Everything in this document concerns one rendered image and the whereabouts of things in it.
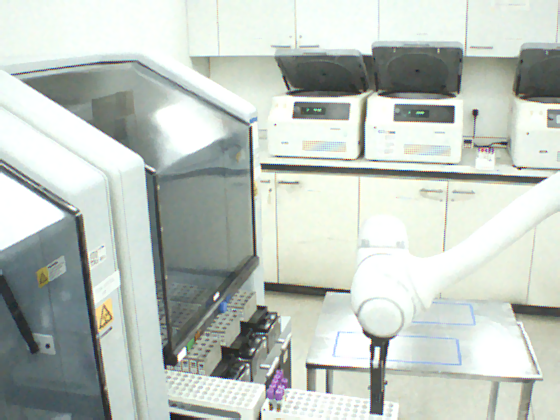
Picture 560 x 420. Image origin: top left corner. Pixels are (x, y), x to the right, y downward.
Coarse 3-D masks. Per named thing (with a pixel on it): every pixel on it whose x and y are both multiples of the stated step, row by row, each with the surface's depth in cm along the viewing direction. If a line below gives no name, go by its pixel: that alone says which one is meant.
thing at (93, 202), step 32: (0, 128) 99; (32, 128) 105; (32, 160) 96; (64, 160) 101; (64, 192) 94; (96, 192) 100; (96, 224) 101; (96, 256) 102; (128, 384) 114; (128, 416) 115
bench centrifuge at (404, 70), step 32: (384, 64) 358; (416, 64) 352; (448, 64) 347; (384, 96) 352; (416, 96) 382; (448, 96) 366; (384, 128) 338; (416, 128) 333; (448, 128) 329; (416, 160) 339; (448, 160) 334
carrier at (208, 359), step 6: (210, 342) 157; (216, 342) 157; (210, 348) 154; (216, 348) 156; (204, 354) 151; (210, 354) 152; (216, 354) 156; (198, 360) 149; (204, 360) 149; (210, 360) 152; (216, 360) 157; (198, 366) 150; (204, 366) 149; (210, 366) 152; (204, 372) 150; (210, 372) 153
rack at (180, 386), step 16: (176, 384) 141; (192, 384) 141; (208, 384) 141; (224, 384) 141; (240, 384) 141; (256, 384) 140; (176, 400) 136; (192, 400) 135; (208, 400) 135; (224, 400) 135; (240, 400) 135; (256, 400) 134; (208, 416) 135; (224, 416) 138; (240, 416) 137; (256, 416) 134
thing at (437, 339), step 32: (320, 320) 180; (352, 320) 180; (416, 320) 178; (448, 320) 177; (480, 320) 176; (512, 320) 176; (320, 352) 162; (352, 352) 162; (416, 352) 161; (448, 352) 160; (480, 352) 159; (512, 352) 158
